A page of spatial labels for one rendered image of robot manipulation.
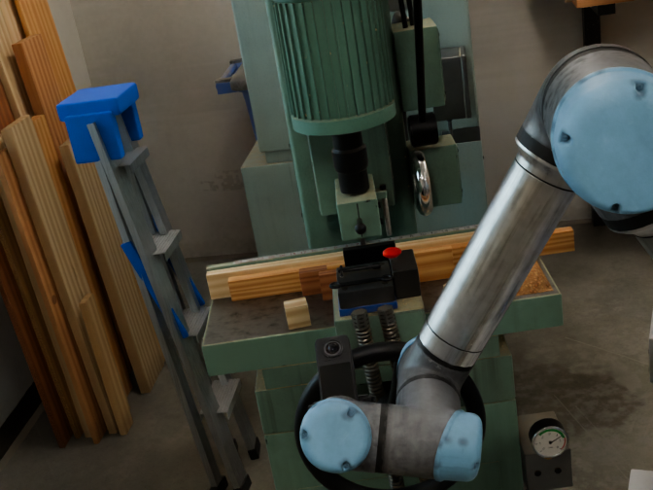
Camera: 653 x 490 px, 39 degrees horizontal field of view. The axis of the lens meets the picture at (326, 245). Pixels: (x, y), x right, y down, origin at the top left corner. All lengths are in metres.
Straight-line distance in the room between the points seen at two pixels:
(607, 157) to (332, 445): 0.40
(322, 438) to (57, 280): 2.02
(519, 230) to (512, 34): 2.89
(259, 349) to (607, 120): 0.89
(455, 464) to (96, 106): 1.54
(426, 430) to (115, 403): 2.15
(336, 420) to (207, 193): 3.24
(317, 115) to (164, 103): 2.61
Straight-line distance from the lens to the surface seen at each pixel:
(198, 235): 4.26
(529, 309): 1.57
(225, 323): 1.62
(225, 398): 2.66
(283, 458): 1.68
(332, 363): 1.19
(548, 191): 1.00
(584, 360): 3.13
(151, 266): 2.40
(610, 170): 0.83
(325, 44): 1.47
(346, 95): 1.48
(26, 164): 2.84
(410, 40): 1.73
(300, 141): 1.78
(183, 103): 4.07
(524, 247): 1.03
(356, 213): 1.58
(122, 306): 3.19
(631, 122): 0.83
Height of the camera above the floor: 1.61
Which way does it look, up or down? 23 degrees down
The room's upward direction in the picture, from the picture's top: 10 degrees counter-clockwise
